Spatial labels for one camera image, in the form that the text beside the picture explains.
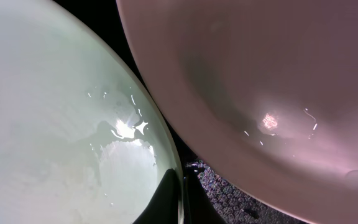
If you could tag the mint green plate front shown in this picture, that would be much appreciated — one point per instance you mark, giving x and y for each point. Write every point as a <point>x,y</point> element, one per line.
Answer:
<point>81,140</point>

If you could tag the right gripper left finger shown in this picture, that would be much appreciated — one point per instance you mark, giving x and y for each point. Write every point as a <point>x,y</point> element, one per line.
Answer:
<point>163,206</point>

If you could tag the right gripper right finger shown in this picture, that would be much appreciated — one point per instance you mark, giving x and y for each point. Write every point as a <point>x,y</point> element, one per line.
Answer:
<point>198,208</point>

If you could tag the white pink plate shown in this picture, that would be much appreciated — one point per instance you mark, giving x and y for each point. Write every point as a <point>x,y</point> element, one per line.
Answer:
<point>265,92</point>

